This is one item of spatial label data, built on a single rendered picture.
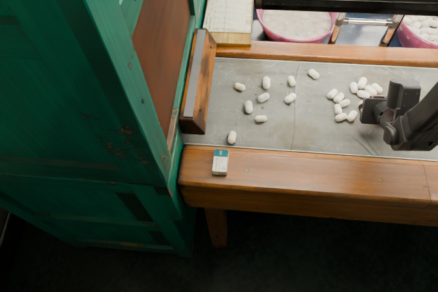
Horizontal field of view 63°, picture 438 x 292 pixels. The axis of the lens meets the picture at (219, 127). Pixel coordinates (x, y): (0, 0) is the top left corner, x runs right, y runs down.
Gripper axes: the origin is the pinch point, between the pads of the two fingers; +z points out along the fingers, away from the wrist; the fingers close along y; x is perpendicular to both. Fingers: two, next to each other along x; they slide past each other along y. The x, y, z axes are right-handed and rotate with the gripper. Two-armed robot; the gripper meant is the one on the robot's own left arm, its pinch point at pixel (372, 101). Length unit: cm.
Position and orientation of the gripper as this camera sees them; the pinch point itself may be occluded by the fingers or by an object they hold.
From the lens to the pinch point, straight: 103.2
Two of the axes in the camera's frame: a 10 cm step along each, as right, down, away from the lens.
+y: -10.0, -0.6, 0.8
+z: 0.9, -3.6, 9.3
